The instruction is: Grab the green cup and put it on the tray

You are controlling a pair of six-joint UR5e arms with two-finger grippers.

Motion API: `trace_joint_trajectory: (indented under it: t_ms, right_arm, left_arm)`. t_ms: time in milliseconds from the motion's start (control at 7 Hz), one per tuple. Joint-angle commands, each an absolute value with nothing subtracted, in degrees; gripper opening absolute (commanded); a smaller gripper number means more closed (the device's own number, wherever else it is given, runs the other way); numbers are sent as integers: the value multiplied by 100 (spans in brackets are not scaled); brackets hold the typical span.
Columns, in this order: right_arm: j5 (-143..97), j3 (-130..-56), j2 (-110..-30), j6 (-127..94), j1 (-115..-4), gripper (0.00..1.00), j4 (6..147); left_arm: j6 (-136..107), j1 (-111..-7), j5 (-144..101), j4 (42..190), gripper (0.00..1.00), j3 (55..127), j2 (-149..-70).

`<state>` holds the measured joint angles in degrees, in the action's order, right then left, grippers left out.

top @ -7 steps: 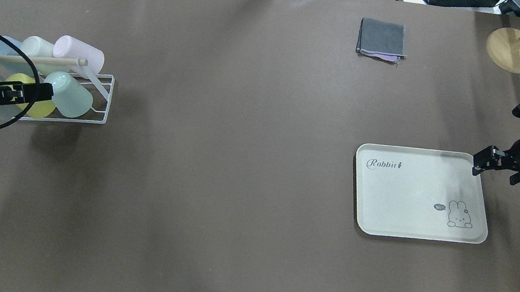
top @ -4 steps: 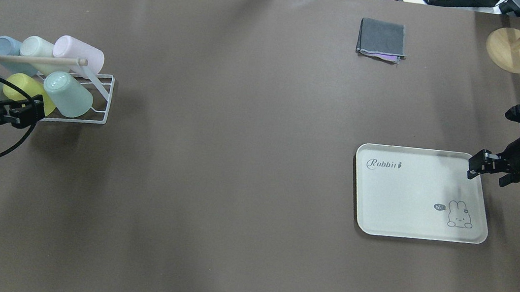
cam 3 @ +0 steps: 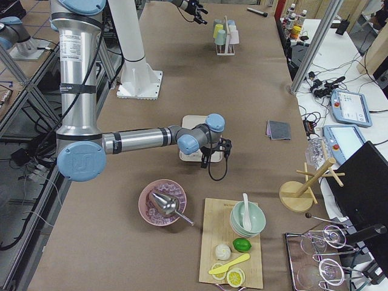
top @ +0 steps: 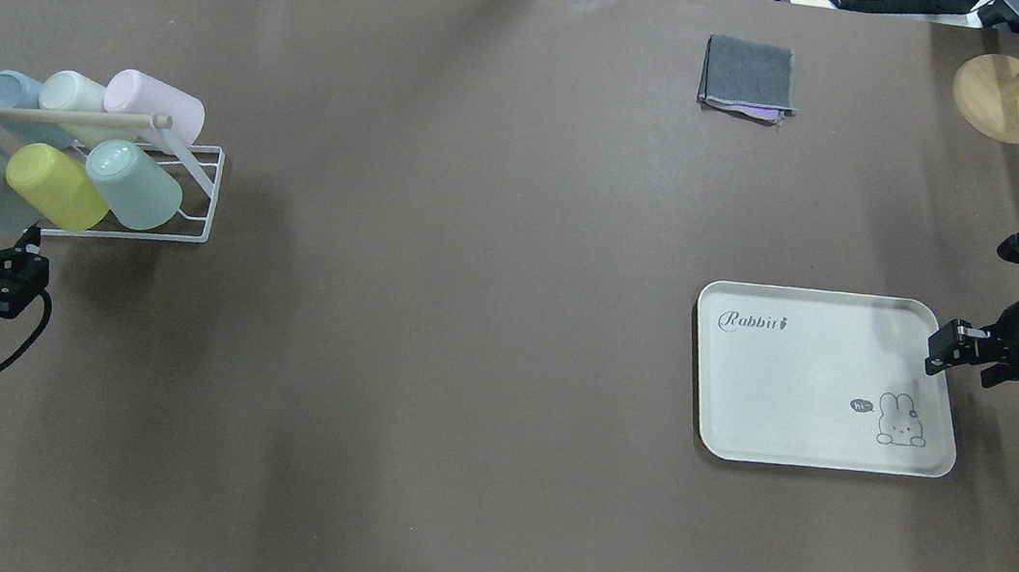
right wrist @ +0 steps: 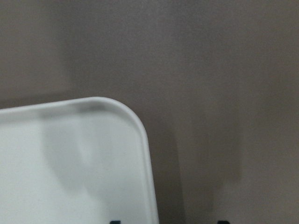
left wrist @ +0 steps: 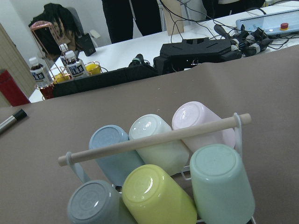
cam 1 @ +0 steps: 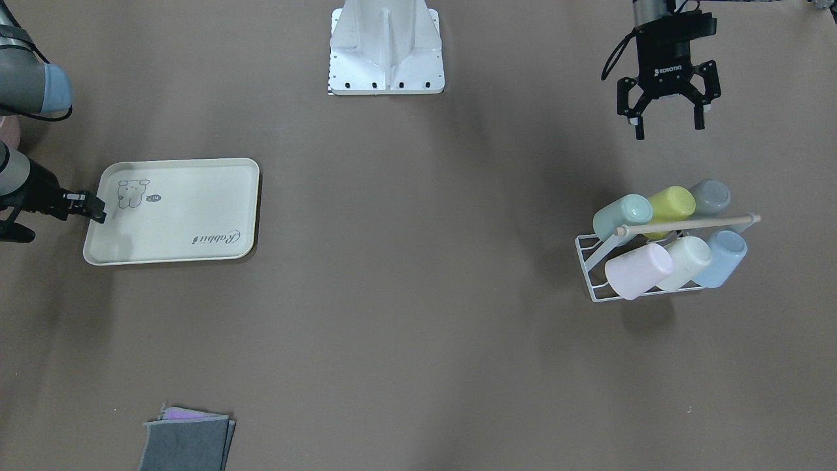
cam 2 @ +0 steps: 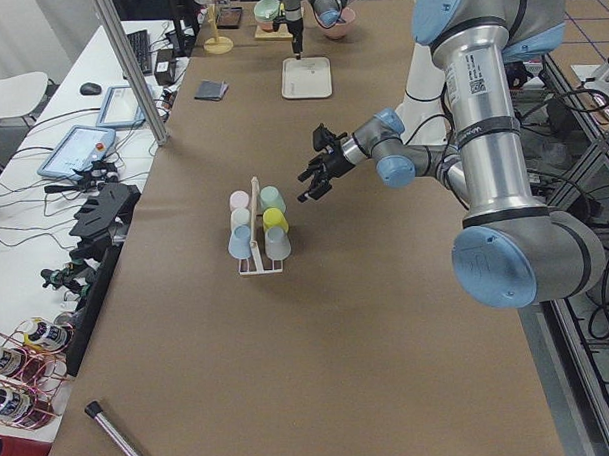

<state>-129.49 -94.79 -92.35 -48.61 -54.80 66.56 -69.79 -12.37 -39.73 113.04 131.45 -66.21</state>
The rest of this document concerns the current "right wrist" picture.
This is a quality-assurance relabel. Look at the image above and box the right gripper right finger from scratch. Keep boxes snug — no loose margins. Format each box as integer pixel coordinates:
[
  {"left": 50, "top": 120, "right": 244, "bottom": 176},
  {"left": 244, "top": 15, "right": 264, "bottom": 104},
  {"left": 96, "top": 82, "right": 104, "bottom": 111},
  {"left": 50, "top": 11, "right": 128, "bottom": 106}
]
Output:
[{"left": 217, "top": 220, "right": 230, "bottom": 224}]

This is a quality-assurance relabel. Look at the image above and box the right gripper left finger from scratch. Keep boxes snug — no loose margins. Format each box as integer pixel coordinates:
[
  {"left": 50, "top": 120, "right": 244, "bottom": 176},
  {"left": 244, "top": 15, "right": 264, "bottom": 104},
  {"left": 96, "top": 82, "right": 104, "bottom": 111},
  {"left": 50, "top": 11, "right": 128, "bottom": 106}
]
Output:
[{"left": 110, "top": 220, "right": 121, "bottom": 224}]

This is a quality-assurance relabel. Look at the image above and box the cream rabbit tray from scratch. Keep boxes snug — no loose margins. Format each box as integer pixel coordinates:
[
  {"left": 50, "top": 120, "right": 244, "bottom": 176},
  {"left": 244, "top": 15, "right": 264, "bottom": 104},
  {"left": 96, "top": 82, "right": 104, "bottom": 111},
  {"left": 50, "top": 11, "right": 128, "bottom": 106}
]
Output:
[{"left": 0, "top": 97, "right": 159, "bottom": 224}]

